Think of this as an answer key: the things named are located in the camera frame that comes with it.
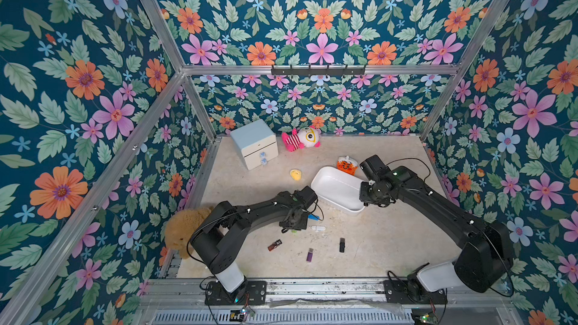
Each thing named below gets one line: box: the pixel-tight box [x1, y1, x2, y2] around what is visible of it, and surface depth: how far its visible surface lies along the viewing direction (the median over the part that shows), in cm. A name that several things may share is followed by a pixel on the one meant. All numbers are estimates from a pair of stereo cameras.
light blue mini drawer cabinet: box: [230, 118, 280, 171], surface depth 103 cm
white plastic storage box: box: [310, 166, 366, 214], surface depth 101 cm
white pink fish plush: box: [281, 125, 322, 153], surface depth 113 cm
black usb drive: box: [339, 237, 346, 254], surface depth 86 cm
